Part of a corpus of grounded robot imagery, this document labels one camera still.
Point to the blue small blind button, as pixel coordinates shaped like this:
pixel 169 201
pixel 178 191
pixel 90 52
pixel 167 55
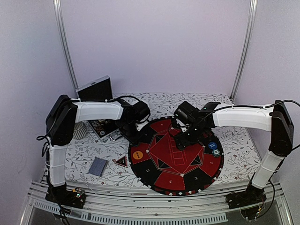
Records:
pixel 212 145

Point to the row of poker chips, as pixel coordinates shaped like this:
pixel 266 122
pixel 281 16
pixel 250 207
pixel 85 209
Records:
pixel 98 128

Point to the aluminium frame post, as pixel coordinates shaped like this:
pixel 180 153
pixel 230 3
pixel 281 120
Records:
pixel 64 42
pixel 244 53

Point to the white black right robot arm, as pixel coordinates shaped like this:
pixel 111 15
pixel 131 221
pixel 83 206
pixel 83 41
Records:
pixel 273 118

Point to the green fifty poker chip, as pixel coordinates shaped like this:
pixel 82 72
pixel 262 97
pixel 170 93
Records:
pixel 216 153

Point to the orange big blind button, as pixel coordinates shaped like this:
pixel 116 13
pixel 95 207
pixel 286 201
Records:
pixel 137 155

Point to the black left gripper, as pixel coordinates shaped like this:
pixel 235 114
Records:
pixel 133 140

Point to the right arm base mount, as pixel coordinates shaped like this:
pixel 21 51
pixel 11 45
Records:
pixel 251 195

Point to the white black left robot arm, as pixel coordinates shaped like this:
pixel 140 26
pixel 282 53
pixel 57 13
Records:
pixel 67 112

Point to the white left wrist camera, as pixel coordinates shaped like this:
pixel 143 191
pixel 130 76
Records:
pixel 139 126

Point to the aluminium poker chip case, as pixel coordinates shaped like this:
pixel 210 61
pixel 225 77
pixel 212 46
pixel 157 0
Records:
pixel 100 90

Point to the left aluminium frame post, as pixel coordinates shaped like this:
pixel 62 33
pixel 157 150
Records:
pixel 64 42

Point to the round red black poker mat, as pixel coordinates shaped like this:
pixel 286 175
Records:
pixel 170 171

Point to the right aluminium frame post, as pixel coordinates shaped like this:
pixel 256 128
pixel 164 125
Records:
pixel 244 53

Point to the black triangular all-in button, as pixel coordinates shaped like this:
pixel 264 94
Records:
pixel 122 161

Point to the striped grey cup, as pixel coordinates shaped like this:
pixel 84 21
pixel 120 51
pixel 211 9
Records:
pixel 80 131

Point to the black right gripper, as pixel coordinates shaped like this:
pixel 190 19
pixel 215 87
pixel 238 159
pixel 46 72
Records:
pixel 182 142

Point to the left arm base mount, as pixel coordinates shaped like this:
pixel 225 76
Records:
pixel 73 198

